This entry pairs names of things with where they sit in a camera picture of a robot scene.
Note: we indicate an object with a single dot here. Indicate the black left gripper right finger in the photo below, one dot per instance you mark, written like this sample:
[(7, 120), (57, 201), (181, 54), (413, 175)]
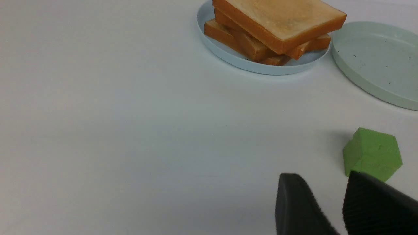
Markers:
[(371, 207)]

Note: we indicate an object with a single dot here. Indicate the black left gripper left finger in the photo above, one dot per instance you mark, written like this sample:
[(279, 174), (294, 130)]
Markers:
[(297, 211)]

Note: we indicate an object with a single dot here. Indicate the toast slice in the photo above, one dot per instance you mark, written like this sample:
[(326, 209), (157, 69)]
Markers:
[(320, 43), (222, 34), (282, 25), (253, 48)]

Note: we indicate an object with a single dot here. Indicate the green foam cube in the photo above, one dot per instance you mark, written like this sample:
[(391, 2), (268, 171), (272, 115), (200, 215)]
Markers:
[(372, 152)]

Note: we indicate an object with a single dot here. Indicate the mint green centre plate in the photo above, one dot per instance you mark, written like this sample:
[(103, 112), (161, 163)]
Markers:
[(380, 59)]

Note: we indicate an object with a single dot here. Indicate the light blue bread plate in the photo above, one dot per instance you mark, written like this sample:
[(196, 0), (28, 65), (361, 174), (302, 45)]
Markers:
[(234, 58)]

